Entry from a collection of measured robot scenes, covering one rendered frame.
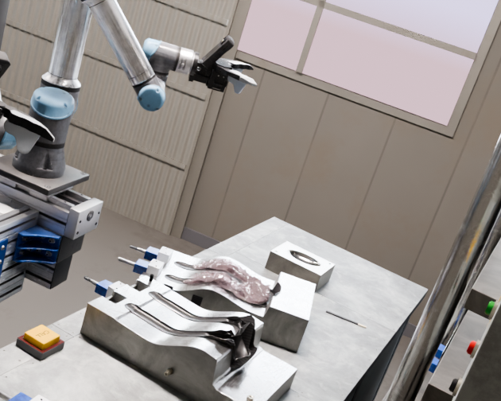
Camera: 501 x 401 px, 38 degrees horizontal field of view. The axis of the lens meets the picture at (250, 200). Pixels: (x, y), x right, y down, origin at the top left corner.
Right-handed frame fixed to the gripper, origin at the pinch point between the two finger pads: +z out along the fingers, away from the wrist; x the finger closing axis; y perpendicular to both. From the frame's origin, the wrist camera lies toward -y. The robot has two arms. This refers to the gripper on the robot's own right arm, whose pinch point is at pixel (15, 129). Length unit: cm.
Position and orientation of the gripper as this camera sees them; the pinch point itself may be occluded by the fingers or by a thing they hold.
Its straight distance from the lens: 117.6
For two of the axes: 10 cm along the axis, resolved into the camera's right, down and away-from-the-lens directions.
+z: 6.8, 4.4, -5.9
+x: -6.3, -0.8, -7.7
